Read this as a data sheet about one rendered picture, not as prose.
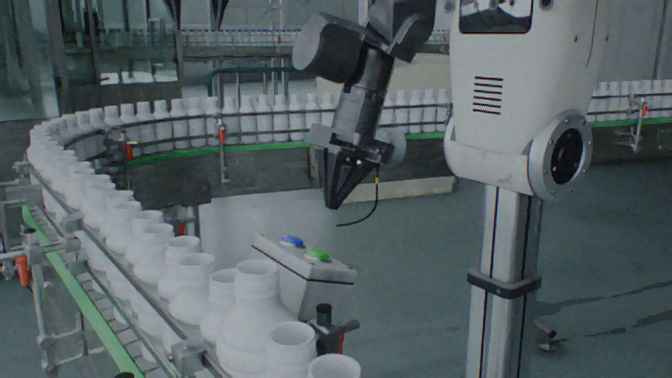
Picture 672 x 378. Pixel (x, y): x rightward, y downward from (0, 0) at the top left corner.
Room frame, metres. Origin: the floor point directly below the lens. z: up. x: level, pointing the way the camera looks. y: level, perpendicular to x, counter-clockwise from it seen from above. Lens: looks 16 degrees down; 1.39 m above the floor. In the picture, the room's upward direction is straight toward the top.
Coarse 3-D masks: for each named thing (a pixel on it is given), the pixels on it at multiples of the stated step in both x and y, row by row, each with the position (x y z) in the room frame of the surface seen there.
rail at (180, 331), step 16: (48, 192) 1.00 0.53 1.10; (64, 208) 0.89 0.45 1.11; (80, 224) 0.80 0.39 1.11; (96, 240) 0.73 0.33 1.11; (112, 256) 0.67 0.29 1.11; (128, 272) 0.62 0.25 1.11; (144, 288) 0.57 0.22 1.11; (112, 304) 0.69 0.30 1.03; (160, 304) 0.53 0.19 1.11; (128, 320) 0.63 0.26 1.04; (176, 320) 0.50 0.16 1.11; (144, 336) 0.59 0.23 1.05; (208, 368) 0.43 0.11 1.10
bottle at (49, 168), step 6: (48, 150) 1.08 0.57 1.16; (54, 150) 1.08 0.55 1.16; (60, 150) 1.08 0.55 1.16; (48, 156) 1.07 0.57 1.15; (54, 156) 1.08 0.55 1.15; (48, 162) 1.07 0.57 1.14; (54, 162) 1.07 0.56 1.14; (42, 168) 1.08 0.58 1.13; (48, 168) 1.07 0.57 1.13; (54, 168) 1.07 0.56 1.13; (42, 174) 1.07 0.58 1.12; (48, 174) 1.06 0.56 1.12; (48, 180) 1.06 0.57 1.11; (42, 186) 1.07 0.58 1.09; (48, 198) 1.06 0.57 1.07; (48, 204) 1.06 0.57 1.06; (54, 204) 1.06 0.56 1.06; (48, 210) 1.07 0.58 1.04; (54, 210) 1.06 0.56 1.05; (54, 216) 1.06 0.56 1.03; (48, 222) 1.07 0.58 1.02
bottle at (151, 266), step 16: (160, 224) 0.64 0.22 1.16; (144, 240) 0.61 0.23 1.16; (160, 240) 0.61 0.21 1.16; (144, 256) 0.61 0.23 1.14; (160, 256) 0.61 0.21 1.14; (144, 272) 0.60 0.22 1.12; (160, 272) 0.60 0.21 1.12; (144, 304) 0.60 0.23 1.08; (144, 320) 0.60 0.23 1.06; (160, 320) 0.59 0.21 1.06; (160, 336) 0.59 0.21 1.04; (144, 352) 0.60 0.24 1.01; (160, 352) 0.59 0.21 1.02
